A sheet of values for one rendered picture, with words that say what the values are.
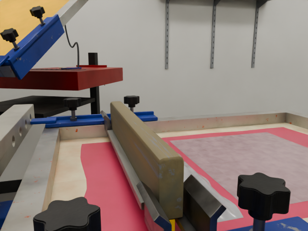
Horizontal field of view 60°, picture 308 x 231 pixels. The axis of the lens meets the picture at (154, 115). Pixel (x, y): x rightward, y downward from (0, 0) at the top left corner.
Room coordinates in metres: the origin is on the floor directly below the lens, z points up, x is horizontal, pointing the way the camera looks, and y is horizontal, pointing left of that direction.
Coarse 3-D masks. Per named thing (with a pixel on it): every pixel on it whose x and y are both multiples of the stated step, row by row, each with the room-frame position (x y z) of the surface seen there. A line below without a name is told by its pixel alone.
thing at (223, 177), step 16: (240, 160) 0.53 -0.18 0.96; (256, 160) 0.53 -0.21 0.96; (272, 160) 0.53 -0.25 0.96; (288, 160) 0.53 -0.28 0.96; (304, 160) 0.53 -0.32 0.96; (112, 176) 0.45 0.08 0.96; (208, 176) 0.45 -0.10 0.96; (224, 176) 0.45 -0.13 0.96; (272, 176) 0.45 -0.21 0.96; (288, 176) 0.45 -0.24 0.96; (304, 176) 0.45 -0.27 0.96; (96, 192) 0.39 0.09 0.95; (112, 192) 0.39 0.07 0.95; (128, 192) 0.39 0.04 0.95; (224, 192) 0.39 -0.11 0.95; (304, 192) 0.39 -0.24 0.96; (112, 208) 0.34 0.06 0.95; (128, 208) 0.34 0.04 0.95; (240, 208) 0.34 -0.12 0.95; (304, 208) 0.34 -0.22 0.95; (112, 224) 0.31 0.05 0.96; (128, 224) 0.31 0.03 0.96; (144, 224) 0.31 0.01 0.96; (176, 224) 0.31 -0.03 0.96; (224, 224) 0.31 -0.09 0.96; (240, 224) 0.31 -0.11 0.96
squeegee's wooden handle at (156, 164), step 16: (112, 112) 0.62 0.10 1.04; (128, 112) 0.52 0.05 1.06; (112, 128) 0.62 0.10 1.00; (128, 128) 0.43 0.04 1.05; (144, 128) 0.39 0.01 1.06; (128, 144) 0.43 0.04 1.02; (144, 144) 0.33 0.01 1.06; (160, 144) 0.32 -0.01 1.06; (144, 160) 0.32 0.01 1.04; (160, 160) 0.27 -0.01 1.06; (176, 160) 0.27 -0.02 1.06; (144, 176) 0.32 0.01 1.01; (160, 176) 0.27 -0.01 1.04; (176, 176) 0.27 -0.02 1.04; (160, 192) 0.27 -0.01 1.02; (176, 192) 0.27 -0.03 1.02; (176, 208) 0.27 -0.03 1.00
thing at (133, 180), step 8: (112, 136) 0.57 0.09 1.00; (112, 144) 0.53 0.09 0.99; (120, 144) 0.51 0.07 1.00; (120, 152) 0.47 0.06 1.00; (120, 160) 0.44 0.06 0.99; (128, 160) 0.43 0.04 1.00; (128, 168) 0.39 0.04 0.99; (128, 176) 0.36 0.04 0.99; (136, 176) 0.36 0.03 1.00; (136, 184) 0.34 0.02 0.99; (136, 192) 0.32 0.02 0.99
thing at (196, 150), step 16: (272, 128) 0.79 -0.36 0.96; (96, 144) 0.63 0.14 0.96; (176, 144) 0.63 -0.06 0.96; (192, 144) 0.63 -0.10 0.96; (208, 144) 0.63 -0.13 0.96; (224, 144) 0.63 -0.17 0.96; (240, 144) 0.63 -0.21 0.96; (256, 144) 0.63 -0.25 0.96; (272, 144) 0.63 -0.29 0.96; (288, 144) 0.63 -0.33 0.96; (304, 144) 0.63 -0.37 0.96; (96, 160) 0.53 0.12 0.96; (112, 160) 0.53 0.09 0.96; (192, 160) 0.53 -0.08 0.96; (208, 160) 0.53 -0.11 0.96; (224, 160) 0.53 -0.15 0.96; (96, 176) 0.45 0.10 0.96
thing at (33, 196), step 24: (168, 120) 0.75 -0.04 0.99; (192, 120) 0.77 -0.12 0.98; (216, 120) 0.80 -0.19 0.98; (240, 120) 0.82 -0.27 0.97; (264, 120) 0.84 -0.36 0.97; (288, 120) 0.85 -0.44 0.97; (48, 144) 0.53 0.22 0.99; (48, 168) 0.40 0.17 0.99; (24, 192) 0.32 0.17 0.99; (48, 192) 0.35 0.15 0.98; (24, 216) 0.27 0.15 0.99
